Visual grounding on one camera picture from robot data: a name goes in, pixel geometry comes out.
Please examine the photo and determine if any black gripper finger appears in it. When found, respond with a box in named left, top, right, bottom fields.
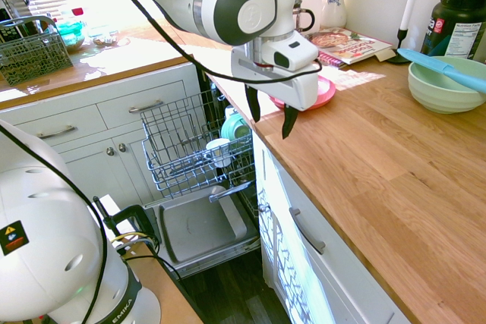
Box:
left=281, top=105, right=299, bottom=140
left=245, top=85, right=262, bottom=122

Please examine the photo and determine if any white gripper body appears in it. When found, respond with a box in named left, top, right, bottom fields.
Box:
left=246, top=67, right=320, bottom=112

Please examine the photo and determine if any pink plate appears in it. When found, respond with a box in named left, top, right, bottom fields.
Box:
left=270, top=74, right=337, bottom=112

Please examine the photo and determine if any steel dishwasher door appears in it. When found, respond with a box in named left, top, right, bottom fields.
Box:
left=145, top=183, right=264, bottom=278

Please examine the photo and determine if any small green bowl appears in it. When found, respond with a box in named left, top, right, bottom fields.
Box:
left=220, top=112, right=252, bottom=141

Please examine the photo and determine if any red white checked book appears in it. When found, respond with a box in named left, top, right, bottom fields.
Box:
left=316, top=50, right=349, bottom=71

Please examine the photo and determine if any glass French press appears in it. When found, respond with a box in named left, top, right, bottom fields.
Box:
left=292, top=0, right=317, bottom=35

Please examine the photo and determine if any food recipe magazine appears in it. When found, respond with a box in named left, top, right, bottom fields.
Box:
left=306, top=27, right=396, bottom=66

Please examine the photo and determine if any white blue floral vase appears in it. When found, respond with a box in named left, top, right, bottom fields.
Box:
left=320, top=0, right=349, bottom=30

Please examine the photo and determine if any black candle holder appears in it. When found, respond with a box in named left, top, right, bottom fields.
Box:
left=386, top=27, right=413, bottom=65

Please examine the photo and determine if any light blue spatula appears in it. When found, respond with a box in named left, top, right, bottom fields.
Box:
left=396, top=48, right=486, bottom=95

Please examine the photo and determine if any large pale green bowl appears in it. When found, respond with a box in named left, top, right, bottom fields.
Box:
left=408, top=55, right=486, bottom=115

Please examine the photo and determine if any black clamp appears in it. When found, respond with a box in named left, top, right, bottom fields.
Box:
left=92, top=195, right=161, bottom=250

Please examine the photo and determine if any small glass dish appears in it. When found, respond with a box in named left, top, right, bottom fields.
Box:
left=91, top=33, right=119, bottom=48

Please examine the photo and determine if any black protein powder tub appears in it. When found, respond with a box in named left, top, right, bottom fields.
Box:
left=419, top=0, right=486, bottom=61

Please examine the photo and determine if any green glass bowl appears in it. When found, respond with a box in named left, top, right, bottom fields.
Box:
left=56, top=20, right=87, bottom=52

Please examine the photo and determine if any grey cutlery basket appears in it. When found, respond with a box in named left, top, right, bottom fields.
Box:
left=0, top=15, right=74, bottom=87

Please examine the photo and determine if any silver kitchen appliance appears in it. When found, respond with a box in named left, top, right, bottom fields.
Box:
left=0, top=0, right=32, bottom=42

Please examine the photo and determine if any metal drawer handle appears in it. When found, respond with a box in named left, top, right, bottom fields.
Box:
left=128, top=99, right=165, bottom=115
left=36, top=124, right=78, bottom=140

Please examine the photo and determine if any grey wire dishwasher rack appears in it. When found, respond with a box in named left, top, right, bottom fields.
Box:
left=140, top=90, right=256, bottom=204

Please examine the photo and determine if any grey drawer handle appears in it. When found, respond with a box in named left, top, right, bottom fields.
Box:
left=289, top=206, right=327, bottom=256

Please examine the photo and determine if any black cable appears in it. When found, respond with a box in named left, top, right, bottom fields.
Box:
left=0, top=124, right=109, bottom=324
left=94, top=0, right=323, bottom=84

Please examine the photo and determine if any yellow wire bundle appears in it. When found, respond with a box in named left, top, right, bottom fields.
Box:
left=111, top=230, right=159, bottom=253

